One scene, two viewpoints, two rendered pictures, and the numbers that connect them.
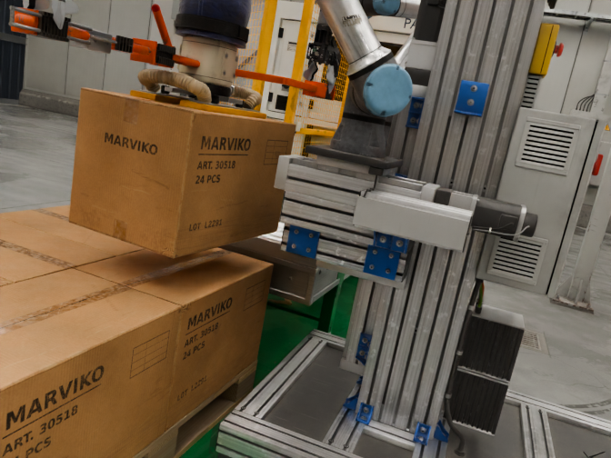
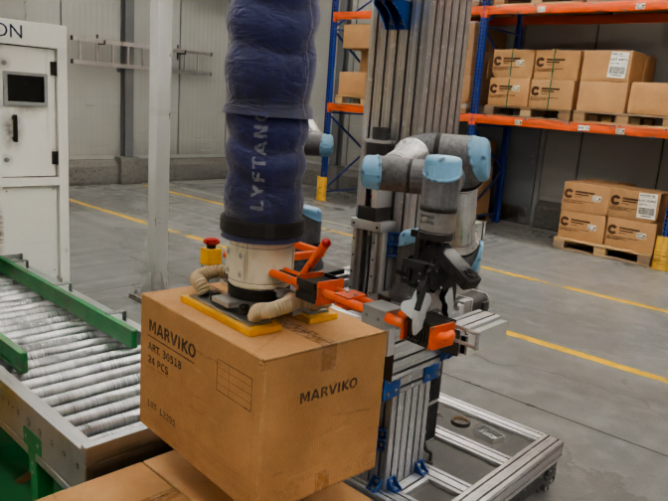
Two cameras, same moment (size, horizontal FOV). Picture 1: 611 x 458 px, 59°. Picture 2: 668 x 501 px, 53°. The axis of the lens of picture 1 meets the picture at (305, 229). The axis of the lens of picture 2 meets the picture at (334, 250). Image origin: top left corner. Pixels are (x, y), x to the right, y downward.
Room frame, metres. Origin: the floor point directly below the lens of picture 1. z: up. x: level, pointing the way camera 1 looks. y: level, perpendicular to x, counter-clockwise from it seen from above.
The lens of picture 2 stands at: (0.85, 1.95, 1.65)
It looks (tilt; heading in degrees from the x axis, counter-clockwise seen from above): 12 degrees down; 294
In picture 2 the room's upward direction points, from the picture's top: 4 degrees clockwise
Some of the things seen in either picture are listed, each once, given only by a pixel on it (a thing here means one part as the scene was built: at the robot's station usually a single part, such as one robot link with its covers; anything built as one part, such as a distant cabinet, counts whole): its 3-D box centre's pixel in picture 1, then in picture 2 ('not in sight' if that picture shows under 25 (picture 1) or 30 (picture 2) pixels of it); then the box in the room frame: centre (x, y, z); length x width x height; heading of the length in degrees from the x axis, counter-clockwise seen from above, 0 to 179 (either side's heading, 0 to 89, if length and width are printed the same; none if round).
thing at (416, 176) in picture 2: not in sight; (437, 178); (1.24, 0.53, 1.50); 0.11 x 0.11 x 0.08; 10
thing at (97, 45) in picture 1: (91, 40); (382, 314); (1.32, 0.58, 1.19); 0.07 x 0.07 x 0.04; 66
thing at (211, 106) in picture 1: (226, 105); (285, 297); (1.71, 0.31, 1.09); 0.34 x 0.10 x 0.05; 156
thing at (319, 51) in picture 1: (323, 45); not in sight; (1.89, 0.05, 1.34); 0.09 x 0.08 x 0.12; 157
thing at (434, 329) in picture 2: (40, 24); (426, 330); (1.20, 0.64, 1.20); 0.08 x 0.07 x 0.05; 156
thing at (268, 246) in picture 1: (239, 238); (184, 421); (2.09, 0.25, 0.58); 0.70 x 0.03 x 0.06; 70
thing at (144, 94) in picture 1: (179, 95); (229, 306); (1.79, 0.49, 1.10); 0.34 x 0.10 x 0.05; 156
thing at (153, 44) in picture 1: (153, 53); (319, 287); (1.52, 0.50, 1.20); 0.10 x 0.08 x 0.06; 66
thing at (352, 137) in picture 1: (360, 134); (412, 283); (1.47, -0.10, 1.09); 0.15 x 0.15 x 0.10
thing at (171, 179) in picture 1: (192, 169); (255, 378); (1.74, 0.40, 0.87); 0.60 x 0.40 x 0.40; 157
